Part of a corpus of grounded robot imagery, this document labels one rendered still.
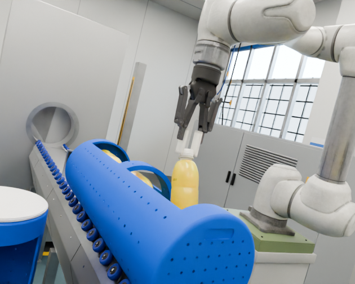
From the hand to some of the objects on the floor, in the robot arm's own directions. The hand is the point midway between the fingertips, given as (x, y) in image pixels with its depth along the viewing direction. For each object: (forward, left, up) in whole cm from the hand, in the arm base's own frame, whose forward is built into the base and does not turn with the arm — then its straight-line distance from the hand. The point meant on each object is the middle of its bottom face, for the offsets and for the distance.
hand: (189, 142), depth 81 cm
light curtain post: (-15, -122, -141) cm, 187 cm away
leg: (+18, -72, -139) cm, 158 cm away
